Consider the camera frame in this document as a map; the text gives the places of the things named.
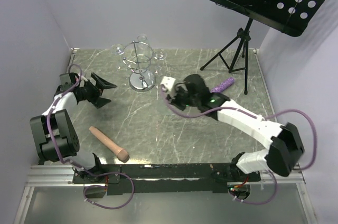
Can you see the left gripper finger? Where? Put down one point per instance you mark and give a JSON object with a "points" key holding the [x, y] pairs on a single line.
{"points": [[101, 83], [100, 102]]}

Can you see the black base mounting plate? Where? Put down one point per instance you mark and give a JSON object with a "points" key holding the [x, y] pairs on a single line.
{"points": [[157, 178]]}

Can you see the purple glitter microphone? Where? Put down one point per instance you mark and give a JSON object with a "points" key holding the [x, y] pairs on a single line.
{"points": [[223, 85]]}

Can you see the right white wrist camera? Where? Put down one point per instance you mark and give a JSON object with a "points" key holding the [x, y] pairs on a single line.
{"points": [[168, 86]]}

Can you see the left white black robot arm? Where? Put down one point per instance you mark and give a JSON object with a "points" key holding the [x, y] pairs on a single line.
{"points": [[53, 132]]}

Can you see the chrome wine glass rack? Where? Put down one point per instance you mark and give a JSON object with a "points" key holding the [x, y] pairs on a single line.
{"points": [[141, 79]]}

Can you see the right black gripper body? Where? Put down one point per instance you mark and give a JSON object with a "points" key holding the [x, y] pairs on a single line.
{"points": [[182, 99]]}

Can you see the clear wine glass front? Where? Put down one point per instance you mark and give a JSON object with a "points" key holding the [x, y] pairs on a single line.
{"points": [[158, 70]]}

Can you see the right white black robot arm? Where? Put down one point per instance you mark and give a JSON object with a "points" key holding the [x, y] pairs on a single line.
{"points": [[282, 144]]}

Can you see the beige pink microphone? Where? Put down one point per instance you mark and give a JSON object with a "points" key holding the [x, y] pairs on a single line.
{"points": [[119, 152]]}

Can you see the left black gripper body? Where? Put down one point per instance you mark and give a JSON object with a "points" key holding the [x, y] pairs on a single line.
{"points": [[89, 91]]}

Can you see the clear wine glass back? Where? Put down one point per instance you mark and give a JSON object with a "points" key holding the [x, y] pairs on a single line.
{"points": [[142, 38]]}

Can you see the clear wine glass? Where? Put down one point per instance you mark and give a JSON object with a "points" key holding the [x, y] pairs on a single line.
{"points": [[158, 70], [159, 54], [117, 49], [142, 38]]}

